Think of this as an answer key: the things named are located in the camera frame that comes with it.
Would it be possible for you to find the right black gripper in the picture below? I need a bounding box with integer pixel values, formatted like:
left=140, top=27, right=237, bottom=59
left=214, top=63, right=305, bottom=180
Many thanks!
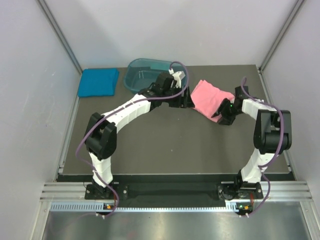
left=211, top=98, right=241, bottom=126

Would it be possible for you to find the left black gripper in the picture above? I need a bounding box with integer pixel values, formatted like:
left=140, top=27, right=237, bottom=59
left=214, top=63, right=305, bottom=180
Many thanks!
left=161, top=84, right=195, bottom=109

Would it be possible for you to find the pink t shirt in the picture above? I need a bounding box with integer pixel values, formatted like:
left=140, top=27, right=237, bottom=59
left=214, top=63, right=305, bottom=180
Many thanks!
left=191, top=80, right=235, bottom=123

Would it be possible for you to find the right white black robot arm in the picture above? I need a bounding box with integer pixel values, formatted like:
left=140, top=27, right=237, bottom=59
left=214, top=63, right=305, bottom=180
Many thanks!
left=211, top=98, right=292, bottom=201

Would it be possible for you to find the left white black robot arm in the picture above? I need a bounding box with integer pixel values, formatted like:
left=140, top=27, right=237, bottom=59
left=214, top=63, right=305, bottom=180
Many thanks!
left=84, top=69, right=195, bottom=199

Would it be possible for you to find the teal plastic tub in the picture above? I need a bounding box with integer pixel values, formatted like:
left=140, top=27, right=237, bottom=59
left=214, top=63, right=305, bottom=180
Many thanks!
left=123, top=58, right=187, bottom=95

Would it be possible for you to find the folded blue t shirt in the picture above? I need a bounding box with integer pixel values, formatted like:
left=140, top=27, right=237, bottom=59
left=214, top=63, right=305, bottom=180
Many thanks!
left=77, top=68, right=119, bottom=98

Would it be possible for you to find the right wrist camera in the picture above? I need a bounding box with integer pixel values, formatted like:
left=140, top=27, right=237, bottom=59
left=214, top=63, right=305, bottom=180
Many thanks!
left=234, top=85, right=249, bottom=101

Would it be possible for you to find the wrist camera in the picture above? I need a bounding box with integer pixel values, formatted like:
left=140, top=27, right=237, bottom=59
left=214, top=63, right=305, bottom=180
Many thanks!
left=168, top=68, right=186, bottom=88
left=234, top=85, right=249, bottom=101

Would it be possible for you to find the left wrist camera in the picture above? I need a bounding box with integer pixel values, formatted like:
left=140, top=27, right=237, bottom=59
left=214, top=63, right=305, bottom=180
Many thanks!
left=168, top=68, right=186, bottom=88

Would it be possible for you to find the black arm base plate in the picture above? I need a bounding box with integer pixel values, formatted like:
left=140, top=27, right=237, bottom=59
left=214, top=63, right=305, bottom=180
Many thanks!
left=84, top=174, right=238, bottom=201

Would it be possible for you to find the aluminium frame rail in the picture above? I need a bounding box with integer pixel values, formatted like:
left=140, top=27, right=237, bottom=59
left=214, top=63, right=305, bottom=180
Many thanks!
left=40, top=182, right=86, bottom=202

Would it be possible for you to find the grey slotted cable duct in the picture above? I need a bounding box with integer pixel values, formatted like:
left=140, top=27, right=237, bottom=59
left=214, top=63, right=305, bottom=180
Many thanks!
left=50, top=201, right=250, bottom=213

